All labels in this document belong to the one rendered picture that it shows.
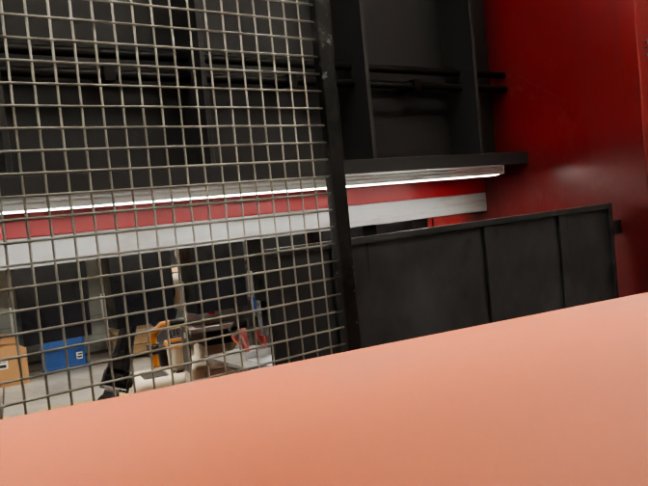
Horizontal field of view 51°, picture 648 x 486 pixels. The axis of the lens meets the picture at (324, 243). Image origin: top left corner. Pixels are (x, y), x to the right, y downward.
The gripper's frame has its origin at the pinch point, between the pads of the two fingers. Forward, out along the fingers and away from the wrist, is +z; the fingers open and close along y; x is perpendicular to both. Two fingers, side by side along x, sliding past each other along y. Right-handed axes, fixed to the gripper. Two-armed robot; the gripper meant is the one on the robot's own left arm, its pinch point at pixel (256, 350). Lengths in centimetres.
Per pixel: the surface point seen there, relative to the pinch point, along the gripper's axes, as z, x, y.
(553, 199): -13, -50, 87
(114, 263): -19, -30, -43
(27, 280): -18, -30, -62
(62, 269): -19, -30, -54
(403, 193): -30, -31, 48
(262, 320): -3.4, -16.3, -4.2
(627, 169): -8, -75, 88
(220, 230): -23.9, -30.8, -15.4
